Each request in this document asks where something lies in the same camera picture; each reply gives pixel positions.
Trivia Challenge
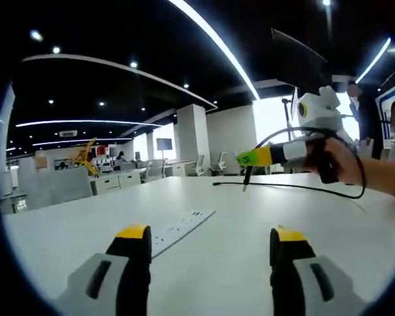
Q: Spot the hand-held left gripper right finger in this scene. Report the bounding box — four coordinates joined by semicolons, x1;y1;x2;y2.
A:
269;225;366;316

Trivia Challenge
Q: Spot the tablet on tripod stand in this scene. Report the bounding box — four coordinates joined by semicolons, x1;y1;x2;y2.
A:
282;87;300;139

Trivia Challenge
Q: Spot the dark hanging monitor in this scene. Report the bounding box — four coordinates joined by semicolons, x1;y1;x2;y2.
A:
271;28;330;96

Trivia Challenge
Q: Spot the yellow cart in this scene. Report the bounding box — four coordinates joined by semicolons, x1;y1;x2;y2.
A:
72;137;99;177

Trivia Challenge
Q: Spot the television on stand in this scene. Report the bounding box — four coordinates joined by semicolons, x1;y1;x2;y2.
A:
155;138;173;162

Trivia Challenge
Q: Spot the white curved ceiling strip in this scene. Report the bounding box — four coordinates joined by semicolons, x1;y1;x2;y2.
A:
21;54;218;111

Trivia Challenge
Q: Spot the white office chair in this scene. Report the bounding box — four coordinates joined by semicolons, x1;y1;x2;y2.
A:
187;154;205;177
213;151;230;175

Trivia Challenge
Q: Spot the long curved ceiling light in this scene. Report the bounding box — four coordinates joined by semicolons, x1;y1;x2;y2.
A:
167;0;261;100

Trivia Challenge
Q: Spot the straight ceiling light strip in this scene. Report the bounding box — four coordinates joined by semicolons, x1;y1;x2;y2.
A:
15;118;164;128

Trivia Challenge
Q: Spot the person's right hand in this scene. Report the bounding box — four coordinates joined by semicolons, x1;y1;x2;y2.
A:
307;140;367;186

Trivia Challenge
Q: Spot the black data cable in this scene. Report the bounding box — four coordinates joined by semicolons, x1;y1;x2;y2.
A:
213;126;366;199

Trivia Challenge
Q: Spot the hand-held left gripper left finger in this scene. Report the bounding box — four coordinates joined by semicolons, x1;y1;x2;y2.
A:
54;224;153;316

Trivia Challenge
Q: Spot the grey desk partition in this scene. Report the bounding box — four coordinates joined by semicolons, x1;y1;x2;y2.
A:
18;166;93;210

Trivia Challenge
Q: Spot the white USB port panel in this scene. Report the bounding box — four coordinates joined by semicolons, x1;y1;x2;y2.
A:
150;209;217;259

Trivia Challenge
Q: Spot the white desk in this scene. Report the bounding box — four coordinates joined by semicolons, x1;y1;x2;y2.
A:
1;172;395;316

